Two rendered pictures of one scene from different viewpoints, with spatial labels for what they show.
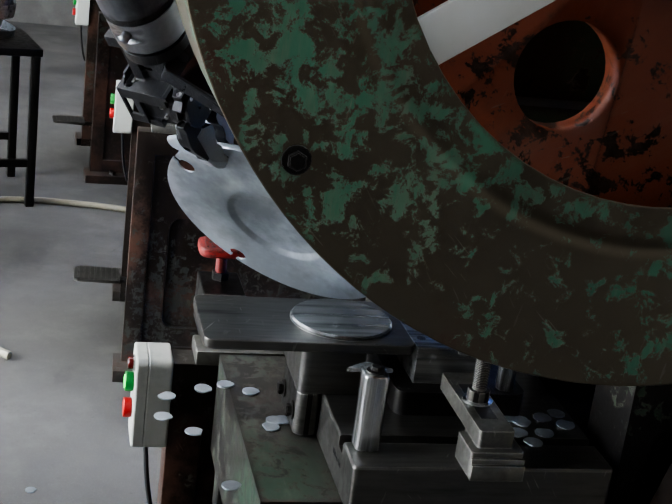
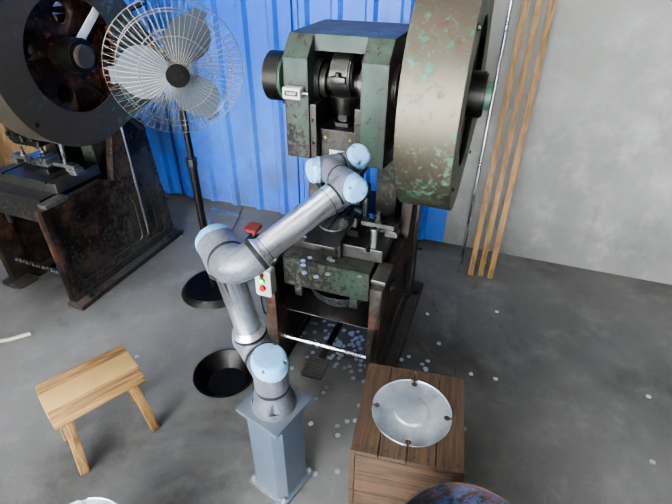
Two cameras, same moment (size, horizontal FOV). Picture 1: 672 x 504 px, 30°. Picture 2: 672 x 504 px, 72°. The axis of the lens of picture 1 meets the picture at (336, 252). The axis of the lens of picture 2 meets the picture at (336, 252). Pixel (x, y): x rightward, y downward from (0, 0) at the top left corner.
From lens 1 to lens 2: 153 cm
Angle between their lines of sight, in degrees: 52
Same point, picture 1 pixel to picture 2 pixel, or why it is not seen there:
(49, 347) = (34, 319)
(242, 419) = (325, 264)
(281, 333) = (337, 235)
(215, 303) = (311, 240)
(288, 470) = (356, 265)
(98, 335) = (41, 302)
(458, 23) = not seen: hidden behind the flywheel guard
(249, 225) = not seen: hidden behind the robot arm
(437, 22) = not seen: hidden behind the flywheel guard
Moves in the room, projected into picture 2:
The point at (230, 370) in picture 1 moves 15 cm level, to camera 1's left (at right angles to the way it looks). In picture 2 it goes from (294, 257) to (271, 274)
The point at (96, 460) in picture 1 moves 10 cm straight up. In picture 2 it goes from (134, 333) to (129, 319)
